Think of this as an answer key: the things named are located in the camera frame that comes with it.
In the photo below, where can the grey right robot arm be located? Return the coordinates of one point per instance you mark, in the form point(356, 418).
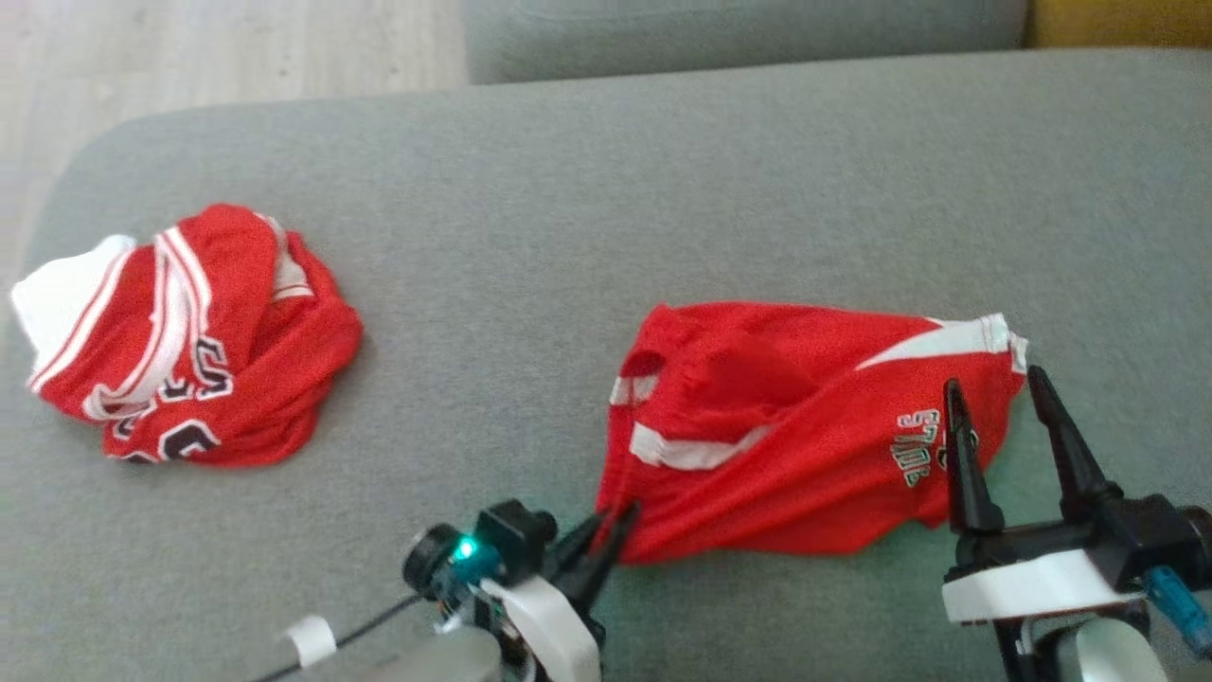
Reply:
point(1108, 658)

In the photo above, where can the grey sofa seat cushion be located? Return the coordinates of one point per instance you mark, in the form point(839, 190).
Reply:
point(739, 33)

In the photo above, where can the red basketball jersey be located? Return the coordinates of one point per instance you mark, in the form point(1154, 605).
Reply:
point(237, 332)

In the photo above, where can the yellow sofa back cushion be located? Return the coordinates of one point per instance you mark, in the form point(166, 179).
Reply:
point(1117, 19)

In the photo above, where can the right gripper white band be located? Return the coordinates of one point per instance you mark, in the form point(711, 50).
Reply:
point(1042, 583)

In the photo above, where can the red sports shorts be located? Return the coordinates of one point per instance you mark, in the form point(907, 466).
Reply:
point(757, 426)

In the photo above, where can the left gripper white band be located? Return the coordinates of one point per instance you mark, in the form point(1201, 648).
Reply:
point(554, 630)

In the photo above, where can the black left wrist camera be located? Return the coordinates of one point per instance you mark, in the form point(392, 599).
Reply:
point(507, 540)

